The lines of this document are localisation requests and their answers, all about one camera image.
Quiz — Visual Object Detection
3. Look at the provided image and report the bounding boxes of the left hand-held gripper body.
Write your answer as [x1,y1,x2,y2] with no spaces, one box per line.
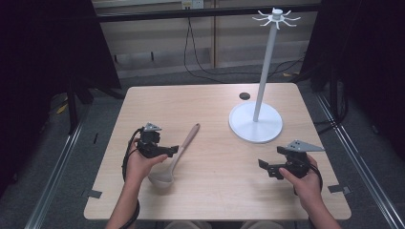
[137,121,172,159]

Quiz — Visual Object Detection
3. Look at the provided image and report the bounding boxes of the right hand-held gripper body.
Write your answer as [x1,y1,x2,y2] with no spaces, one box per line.
[276,139,326,179]

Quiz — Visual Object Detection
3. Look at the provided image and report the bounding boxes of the beige ladle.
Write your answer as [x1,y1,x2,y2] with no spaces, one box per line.
[147,122,202,193]

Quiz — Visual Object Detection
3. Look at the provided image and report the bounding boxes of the white hook rack stand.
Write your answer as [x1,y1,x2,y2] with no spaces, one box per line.
[227,7,302,144]

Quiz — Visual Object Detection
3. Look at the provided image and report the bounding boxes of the person's left hand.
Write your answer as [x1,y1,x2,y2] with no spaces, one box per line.
[125,137,169,186]

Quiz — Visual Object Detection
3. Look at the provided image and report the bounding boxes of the person's right hand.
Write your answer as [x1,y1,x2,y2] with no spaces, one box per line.
[279,155,323,212]

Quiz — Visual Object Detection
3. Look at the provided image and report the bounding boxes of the grey tape piece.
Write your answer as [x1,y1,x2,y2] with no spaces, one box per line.
[81,188,103,199]
[327,183,352,196]

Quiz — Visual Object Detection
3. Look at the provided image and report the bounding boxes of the person's legs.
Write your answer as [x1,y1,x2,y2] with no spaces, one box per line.
[163,219,285,229]

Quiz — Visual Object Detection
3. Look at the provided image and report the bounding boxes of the black metal stand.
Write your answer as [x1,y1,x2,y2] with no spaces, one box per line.
[64,74,95,135]

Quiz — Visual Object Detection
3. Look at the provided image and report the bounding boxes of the dark curtain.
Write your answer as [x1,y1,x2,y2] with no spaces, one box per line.
[0,0,122,195]
[300,0,405,161]

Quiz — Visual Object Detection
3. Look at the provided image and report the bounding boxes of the black horizontal bar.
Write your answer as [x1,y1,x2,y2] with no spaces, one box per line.
[95,3,322,24]

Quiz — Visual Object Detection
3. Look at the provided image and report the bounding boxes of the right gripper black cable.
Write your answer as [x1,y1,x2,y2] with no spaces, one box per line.
[291,157,325,229]

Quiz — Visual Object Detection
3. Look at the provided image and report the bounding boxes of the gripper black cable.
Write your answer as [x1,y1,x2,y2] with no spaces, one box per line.
[291,157,325,229]
[117,126,145,229]

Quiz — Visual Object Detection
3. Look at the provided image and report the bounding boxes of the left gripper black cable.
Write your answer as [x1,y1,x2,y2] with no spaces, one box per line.
[117,126,145,229]

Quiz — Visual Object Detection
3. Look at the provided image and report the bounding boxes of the metal floor rail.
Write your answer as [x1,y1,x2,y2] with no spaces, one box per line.
[314,91,405,229]
[24,118,85,229]

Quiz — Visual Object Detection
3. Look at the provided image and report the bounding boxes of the black floor cable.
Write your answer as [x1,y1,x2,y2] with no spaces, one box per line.
[182,16,308,86]

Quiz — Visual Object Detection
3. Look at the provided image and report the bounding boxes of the white wall socket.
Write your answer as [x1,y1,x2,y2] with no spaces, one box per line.
[181,0,205,10]

